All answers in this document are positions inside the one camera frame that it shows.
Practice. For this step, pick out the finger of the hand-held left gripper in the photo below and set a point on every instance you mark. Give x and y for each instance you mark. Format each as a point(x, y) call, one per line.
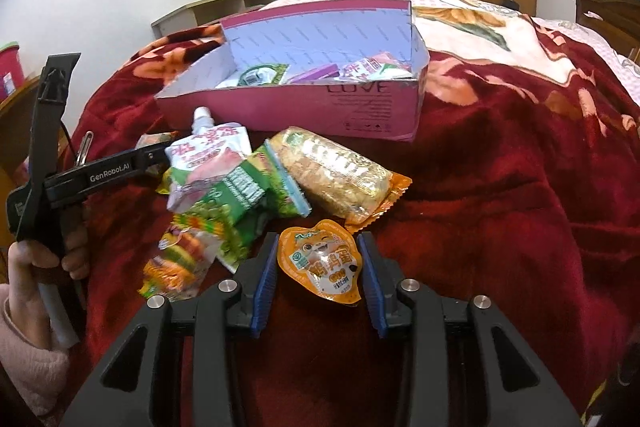
point(150, 159)

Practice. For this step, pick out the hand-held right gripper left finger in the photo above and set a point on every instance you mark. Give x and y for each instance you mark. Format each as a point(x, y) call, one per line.
point(265, 287)

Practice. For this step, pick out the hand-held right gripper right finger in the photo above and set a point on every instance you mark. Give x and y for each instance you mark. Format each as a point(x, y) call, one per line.
point(372, 292)

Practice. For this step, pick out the pink jelly pouch white spout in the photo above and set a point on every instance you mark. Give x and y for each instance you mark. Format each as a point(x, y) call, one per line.
point(377, 66)
point(205, 157)

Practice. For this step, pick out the orange egg snack packet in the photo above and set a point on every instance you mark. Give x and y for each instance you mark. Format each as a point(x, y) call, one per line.
point(320, 267)

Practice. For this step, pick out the green pea snack packet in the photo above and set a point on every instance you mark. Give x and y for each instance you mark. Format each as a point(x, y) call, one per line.
point(235, 202)

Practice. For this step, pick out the colourful gummy candy packet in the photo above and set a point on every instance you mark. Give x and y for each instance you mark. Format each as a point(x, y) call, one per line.
point(175, 262)

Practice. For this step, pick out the orange rice cracker packet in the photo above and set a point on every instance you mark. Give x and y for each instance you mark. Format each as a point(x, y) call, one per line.
point(340, 177)

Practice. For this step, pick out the large green snack packet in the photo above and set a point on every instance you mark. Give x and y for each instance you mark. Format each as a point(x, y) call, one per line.
point(260, 74)

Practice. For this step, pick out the pink cardboard box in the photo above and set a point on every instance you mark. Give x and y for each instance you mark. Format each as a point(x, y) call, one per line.
point(300, 112)

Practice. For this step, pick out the purple pink snack packet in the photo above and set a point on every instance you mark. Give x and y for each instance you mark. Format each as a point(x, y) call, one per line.
point(315, 73)

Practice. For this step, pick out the person's left forearm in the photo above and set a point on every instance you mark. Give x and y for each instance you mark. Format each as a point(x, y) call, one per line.
point(25, 367)

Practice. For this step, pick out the person's left hand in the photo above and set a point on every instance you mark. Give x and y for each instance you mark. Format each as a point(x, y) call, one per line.
point(25, 272)

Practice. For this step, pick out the metal spring clip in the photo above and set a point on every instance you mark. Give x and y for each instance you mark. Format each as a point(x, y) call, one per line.
point(84, 147)

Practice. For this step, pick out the red plastic bucket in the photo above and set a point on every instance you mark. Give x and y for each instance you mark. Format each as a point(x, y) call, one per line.
point(10, 67)

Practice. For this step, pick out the red floral blanket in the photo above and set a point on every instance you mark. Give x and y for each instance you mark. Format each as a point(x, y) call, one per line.
point(500, 207)

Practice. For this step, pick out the low pale shelf cabinet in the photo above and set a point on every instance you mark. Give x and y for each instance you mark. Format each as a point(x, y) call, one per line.
point(220, 9)

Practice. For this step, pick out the dark wooden headboard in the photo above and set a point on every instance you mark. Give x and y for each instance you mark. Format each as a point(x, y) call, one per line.
point(607, 19)

